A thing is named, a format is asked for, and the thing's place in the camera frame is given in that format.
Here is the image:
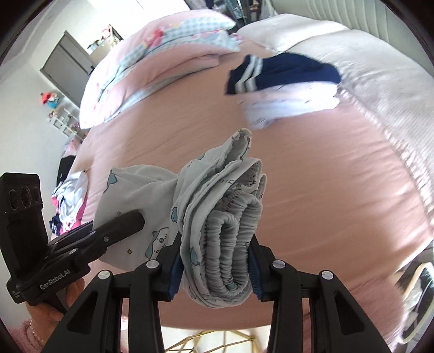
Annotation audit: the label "grey door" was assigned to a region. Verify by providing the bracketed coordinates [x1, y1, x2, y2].
[40, 30, 96, 81]

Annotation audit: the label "person's left hand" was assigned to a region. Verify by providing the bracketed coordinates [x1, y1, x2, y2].
[24, 276, 86, 327]

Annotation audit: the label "pale pink pillow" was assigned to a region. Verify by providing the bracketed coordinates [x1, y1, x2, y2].
[288, 29, 434, 247]
[235, 14, 351, 56]

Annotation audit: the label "light blue printed pants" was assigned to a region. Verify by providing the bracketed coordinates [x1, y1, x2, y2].
[93, 128, 267, 308]

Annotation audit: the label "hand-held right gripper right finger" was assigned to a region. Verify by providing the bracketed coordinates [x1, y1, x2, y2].
[248, 234, 394, 353]

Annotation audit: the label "navy striped folded garment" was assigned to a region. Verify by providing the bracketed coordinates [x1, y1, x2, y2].
[224, 52, 342, 96]

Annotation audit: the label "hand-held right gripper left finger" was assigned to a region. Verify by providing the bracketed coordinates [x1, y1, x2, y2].
[41, 234, 184, 353]

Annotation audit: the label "person's left forearm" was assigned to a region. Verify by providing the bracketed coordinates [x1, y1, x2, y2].
[12, 317, 48, 353]

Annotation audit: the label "glass door wardrobe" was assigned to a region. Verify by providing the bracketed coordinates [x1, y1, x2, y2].
[185, 0, 279, 28]

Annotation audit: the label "pink checked folded duvet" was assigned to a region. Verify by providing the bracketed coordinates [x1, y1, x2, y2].
[79, 12, 242, 130]

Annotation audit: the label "gold wire stool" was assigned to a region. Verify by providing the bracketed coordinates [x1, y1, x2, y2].
[162, 329, 269, 353]

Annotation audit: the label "white folded clothes stack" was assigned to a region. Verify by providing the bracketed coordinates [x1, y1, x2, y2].
[242, 83, 340, 130]

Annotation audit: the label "white shelf rack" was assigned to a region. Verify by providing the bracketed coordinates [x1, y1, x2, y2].
[47, 105, 86, 140]

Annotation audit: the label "red and blue plush toy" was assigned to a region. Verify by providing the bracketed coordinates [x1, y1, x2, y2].
[40, 92, 62, 110]

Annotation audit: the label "black bag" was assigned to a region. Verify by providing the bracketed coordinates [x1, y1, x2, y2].
[56, 155, 78, 185]

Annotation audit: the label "pink bed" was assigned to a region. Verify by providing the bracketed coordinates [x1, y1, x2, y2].
[59, 37, 434, 331]

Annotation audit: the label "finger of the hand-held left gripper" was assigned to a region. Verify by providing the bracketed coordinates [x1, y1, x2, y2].
[47, 210, 147, 263]

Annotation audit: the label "white and grey clothes pile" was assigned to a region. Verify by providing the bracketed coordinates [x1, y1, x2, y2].
[51, 170, 90, 228]

